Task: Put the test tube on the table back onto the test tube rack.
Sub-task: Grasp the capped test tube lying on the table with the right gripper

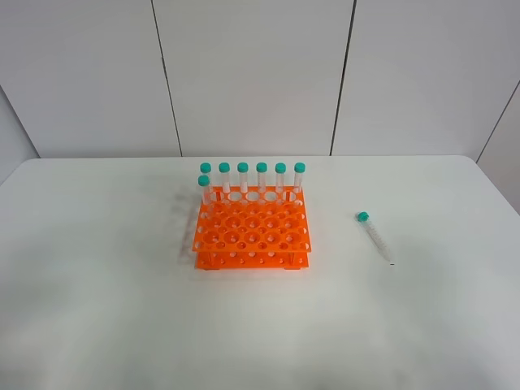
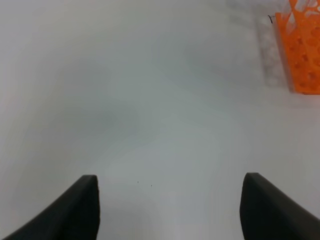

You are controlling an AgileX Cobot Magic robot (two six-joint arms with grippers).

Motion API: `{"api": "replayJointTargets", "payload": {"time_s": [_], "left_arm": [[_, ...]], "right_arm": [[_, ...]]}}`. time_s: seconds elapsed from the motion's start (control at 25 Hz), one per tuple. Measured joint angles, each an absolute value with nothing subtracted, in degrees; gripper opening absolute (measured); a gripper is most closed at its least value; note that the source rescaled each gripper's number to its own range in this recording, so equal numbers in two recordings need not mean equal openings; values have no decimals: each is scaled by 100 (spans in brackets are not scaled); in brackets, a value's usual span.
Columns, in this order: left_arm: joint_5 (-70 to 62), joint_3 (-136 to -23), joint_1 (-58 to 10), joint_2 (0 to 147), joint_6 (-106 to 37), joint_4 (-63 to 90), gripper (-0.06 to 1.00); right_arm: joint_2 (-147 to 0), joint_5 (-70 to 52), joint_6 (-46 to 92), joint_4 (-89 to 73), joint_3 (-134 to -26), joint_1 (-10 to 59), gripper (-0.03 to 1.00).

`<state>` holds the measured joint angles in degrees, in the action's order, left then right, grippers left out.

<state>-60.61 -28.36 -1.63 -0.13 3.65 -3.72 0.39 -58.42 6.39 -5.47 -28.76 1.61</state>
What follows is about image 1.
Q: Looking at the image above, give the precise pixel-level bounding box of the teal-capped test tube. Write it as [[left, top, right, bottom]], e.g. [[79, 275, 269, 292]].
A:
[[356, 211, 393, 264]]

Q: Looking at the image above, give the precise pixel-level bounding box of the orange test tube rack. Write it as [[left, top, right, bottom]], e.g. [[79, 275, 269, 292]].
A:
[[192, 186, 311, 271]]

